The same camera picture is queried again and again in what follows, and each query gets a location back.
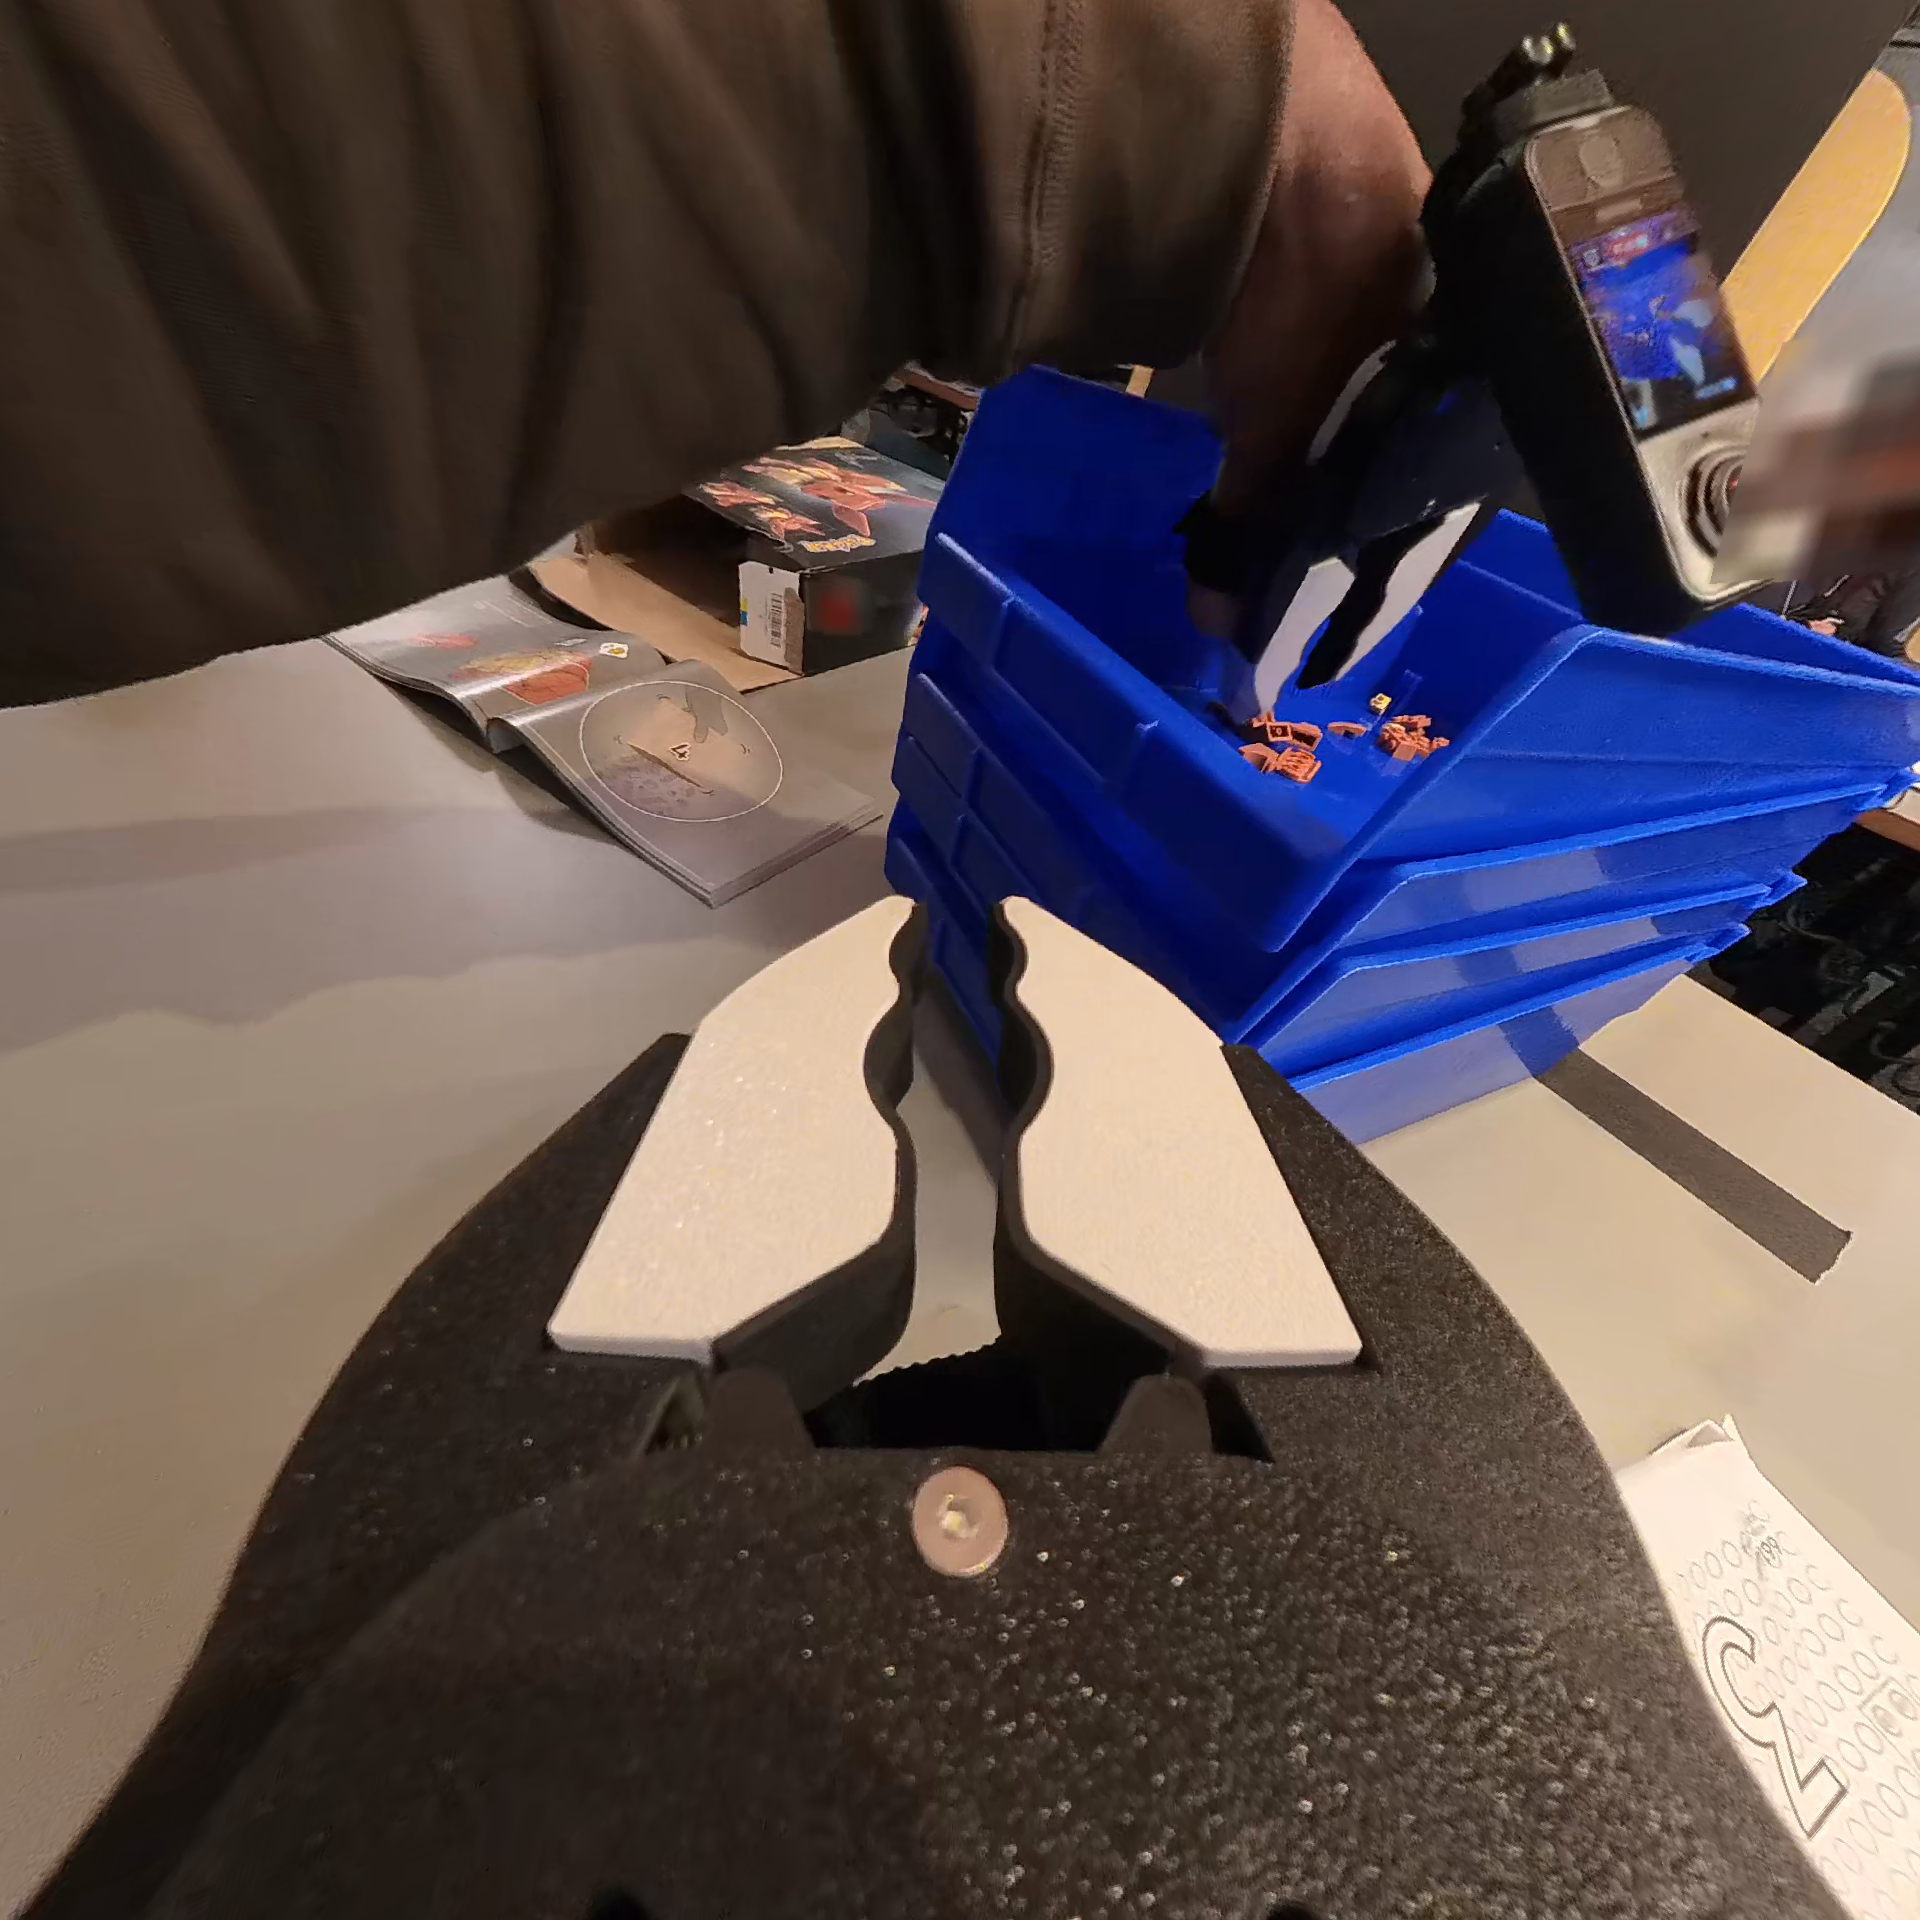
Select torn white paper bag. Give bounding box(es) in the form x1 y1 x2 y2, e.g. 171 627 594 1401
1612 1417 1920 1920

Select grey instruction booklet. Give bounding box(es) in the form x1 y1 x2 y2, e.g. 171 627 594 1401
322 575 899 913

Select person's left hand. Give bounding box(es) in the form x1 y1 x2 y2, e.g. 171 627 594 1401
1208 0 1441 529

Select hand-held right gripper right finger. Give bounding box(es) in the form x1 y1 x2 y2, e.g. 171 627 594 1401
992 895 1366 1375

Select colourful printed toy box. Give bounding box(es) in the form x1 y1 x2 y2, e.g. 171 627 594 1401
526 367 998 686

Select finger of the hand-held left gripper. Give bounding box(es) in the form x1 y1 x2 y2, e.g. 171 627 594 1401
1334 497 1497 693
1245 546 1366 711

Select grey desk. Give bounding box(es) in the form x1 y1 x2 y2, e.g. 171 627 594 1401
0 572 1920 1920

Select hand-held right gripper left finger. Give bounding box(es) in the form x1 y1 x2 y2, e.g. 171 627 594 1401
546 895 923 1366

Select person's left forearm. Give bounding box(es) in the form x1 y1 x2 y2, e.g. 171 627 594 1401
0 0 1321 711

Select scattered small orange bricks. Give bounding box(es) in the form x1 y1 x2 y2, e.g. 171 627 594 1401
1232 691 1460 790

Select black board with wooden edge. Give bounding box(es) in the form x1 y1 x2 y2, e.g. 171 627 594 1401
1723 62 1920 385

